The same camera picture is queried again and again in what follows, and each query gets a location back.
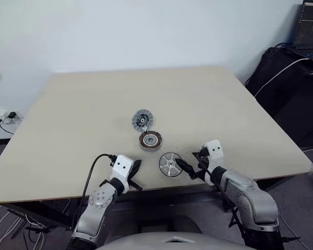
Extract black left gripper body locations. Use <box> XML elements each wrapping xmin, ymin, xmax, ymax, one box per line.
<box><xmin>127</xmin><ymin>170</ymin><xmax>138</xmax><ymax>188</ymax></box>

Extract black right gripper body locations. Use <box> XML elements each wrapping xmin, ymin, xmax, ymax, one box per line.
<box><xmin>198</xmin><ymin>155</ymin><xmax>211</xmax><ymax>174</ymax></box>

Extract silver spoked rotor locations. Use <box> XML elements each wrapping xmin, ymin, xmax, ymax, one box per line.
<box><xmin>159</xmin><ymin>152</ymin><xmax>183</xmax><ymax>178</ymax></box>

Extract motor housing with copper windings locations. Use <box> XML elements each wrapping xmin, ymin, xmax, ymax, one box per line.
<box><xmin>138</xmin><ymin>131</ymin><xmax>163</xmax><ymax>151</ymax></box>

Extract round grey motor lid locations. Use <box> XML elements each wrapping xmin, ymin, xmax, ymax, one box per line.
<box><xmin>131</xmin><ymin>109</ymin><xmax>154</xmax><ymax>132</ymax></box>

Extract grey robot torso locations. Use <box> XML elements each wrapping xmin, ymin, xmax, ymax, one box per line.
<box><xmin>93</xmin><ymin>229</ymin><xmax>248</xmax><ymax>250</ymax></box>

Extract large black bag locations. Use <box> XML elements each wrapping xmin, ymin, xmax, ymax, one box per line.
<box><xmin>245</xmin><ymin>46</ymin><xmax>313</xmax><ymax>151</ymax></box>

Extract black folded stand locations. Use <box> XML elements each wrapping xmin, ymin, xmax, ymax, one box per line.
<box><xmin>7</xmin><ymin>208</ymin><xmax>54</xmax><ymax>239</ymax></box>

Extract black open laptop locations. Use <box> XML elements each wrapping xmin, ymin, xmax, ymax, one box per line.
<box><xmin>286</xmin><ymin>0</ymin><xmax>313</xmax><ymax>63</ymax></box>

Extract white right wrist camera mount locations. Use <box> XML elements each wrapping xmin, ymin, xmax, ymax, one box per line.
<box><xmin>203</xmin><ymin>139</ymin><xmax>224</xmax><ymax>173</ymax></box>

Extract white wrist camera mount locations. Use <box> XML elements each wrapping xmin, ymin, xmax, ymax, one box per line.
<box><xmin>110</xmin><ymin>155</ymin><xmax>134</xmax><ymax>194</ymax></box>
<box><xmin>203</xmin><ymin>139</ymin><xmax>224</xmax><ymax>173</ymax></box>

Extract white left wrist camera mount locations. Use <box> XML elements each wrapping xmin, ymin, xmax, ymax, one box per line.
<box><xmin>110</xmin><ymin>155</ymin><xmax>134</xmax><ymax>194</ymax></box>

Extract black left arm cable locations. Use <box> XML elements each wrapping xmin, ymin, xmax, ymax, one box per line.
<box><xmin>71</xmin><ymin>153</ymin><xmax>118</xmax><ymax>232</ymax></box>

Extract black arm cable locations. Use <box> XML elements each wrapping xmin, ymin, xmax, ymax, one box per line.
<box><xmin>223</xmin><ymin>192</ymin><xmax>251</xmax><ymax>248</ymax></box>
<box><xmin>71</xmin><ymin>153</ymin><xmax>118</xmax><ymax>232</ymax></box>

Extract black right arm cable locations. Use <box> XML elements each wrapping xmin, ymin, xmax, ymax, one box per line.
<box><xmin>223</xmin><ymin>192</ymin><xmax>251</xmax><ymax>248</ymax></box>

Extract white cable over bag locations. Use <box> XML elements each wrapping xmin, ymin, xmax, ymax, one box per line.
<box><xmin>254</xmin><ymin>57</ymin><xmax>311</xmax><ymax>97</ymax></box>

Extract white wall power outlet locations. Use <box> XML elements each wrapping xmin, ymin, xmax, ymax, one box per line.
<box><xmin>1</xmin><ymin>110</ymin><xmax>24</xmax><ymax>123</ymax></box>

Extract white floor cable bundle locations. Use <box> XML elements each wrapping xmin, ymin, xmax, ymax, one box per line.
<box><xmin>0</xmin><ymin>203</ymin><xmax>45</xmax><ymax>250</ymax></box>

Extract black adapter cable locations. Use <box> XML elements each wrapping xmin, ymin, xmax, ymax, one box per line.
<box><xmin>0</xmin><ymin>118</ymin><xmax>14</xmax><ymax>135</ymax></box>

